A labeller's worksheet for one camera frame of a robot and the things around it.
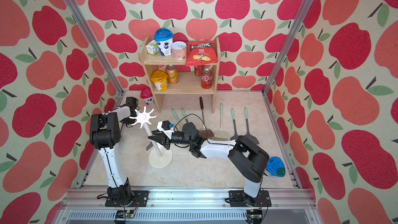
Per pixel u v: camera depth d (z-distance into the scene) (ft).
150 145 2.50
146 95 3.51
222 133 3.21
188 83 3.20
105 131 1.92
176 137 2.18
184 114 3.53
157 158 2.89
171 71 2.92
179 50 2.41
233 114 3.53
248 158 1.48
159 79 2.81
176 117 3.43
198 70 3.16
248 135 3.16
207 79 2.83
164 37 2.42
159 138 2.18
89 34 2.89
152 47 2.53
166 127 1.96
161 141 2.17
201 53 2.46
